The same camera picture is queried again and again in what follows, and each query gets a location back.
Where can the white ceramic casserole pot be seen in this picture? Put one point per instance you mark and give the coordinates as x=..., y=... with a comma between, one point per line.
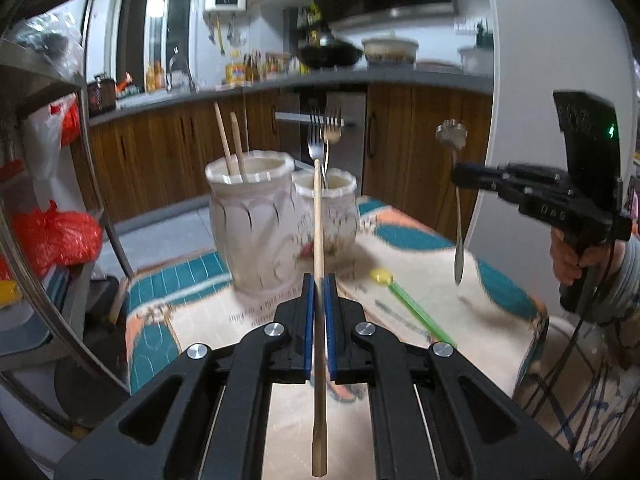
x=390, y=50

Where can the wooden kitchen cabinet counter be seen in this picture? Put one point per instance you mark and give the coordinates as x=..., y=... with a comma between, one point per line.
x=152, y=157

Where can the yellow oil bottle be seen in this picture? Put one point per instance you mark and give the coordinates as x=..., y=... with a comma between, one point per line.
x=235, y=69

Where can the gold black handled fork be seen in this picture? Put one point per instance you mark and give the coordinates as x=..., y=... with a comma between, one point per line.
x=331, y=131

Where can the white ceramic double utensil holder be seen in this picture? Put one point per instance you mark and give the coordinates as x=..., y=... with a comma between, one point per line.
x=262, y=220

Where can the wooden chopstick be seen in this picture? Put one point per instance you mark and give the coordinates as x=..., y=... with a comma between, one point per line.
x=224, y=140
x=240, y=172
x=319, y=466

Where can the dark red cooking pot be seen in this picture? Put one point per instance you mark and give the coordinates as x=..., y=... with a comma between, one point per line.
x=101, y=95

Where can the yellow green plastic spoon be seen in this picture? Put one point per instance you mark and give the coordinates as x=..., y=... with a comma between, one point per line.
x=384, y=277

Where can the kitchen sink faucet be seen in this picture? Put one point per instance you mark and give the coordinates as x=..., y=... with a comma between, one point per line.
x=178, y=75

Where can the black wok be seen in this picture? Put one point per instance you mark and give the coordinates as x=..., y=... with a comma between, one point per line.
x=327, y=52

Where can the stainless steel built-in oven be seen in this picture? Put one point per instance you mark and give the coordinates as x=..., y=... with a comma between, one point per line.
x=290, y=117

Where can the silver metal spoon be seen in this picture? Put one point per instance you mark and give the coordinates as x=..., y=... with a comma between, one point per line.
x=452, y=135

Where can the white red plastic bag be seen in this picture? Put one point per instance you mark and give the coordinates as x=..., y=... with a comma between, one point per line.
x=45, y=132

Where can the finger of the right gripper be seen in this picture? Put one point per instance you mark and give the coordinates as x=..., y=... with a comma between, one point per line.
x=514, y=181

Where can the silver metal fork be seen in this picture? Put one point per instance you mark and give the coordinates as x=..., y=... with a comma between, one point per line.
x=316, y=143

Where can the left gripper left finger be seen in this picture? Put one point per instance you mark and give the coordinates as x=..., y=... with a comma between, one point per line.
x=205, y=414

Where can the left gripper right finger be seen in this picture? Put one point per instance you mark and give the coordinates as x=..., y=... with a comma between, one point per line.
x=434, y=414

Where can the person's right hand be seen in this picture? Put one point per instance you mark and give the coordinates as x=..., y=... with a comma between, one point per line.
x=568, y=266

